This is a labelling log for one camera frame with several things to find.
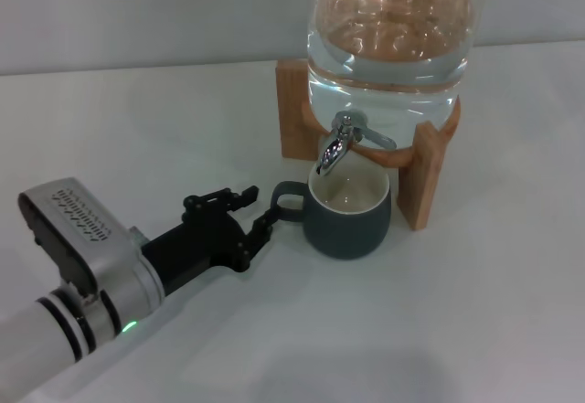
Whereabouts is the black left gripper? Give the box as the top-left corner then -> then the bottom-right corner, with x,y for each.
140,185 -> 279,297

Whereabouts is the black cup with white interior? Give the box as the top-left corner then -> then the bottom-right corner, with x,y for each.
270,160 -> 393,260

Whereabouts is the wooden dispenser stand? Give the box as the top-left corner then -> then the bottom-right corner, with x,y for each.
275,58 -> 462,232

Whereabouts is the glass water dispenser jar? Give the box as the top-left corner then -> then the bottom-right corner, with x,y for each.
304,0 -> 482,131

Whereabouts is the chrome faucet tap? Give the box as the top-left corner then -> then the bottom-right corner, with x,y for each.
314,109 -> 398,177

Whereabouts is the grey black wrist camera box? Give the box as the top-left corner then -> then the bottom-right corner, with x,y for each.
17,176 -> 141,300

